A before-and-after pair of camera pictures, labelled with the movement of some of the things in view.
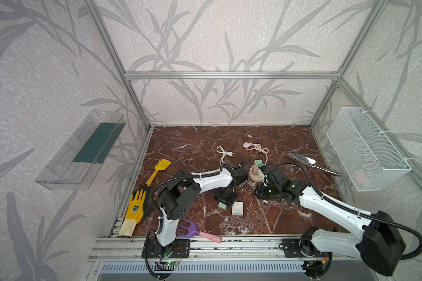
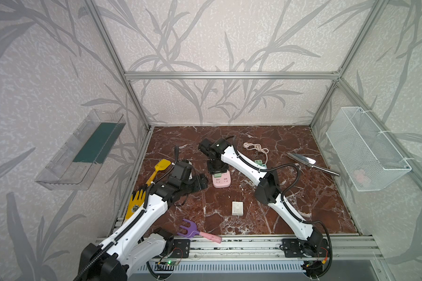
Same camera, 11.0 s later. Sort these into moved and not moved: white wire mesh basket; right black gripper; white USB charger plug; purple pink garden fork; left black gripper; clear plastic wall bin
Moved: right black gripper; left black gripper
Not moved: white wire mesh basket; clear plastic wall bin; white USB charger plug; purple pink garden fork
